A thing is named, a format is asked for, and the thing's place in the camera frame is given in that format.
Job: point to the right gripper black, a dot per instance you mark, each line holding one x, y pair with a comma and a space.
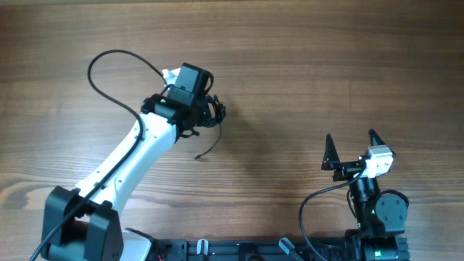
331, 159

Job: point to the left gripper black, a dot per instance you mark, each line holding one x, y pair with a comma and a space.
204, 110

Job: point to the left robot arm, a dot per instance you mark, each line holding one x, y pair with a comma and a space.
83, 223

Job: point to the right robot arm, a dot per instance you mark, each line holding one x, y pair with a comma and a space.
381, 215

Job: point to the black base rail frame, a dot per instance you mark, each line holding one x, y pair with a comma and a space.
337, 249

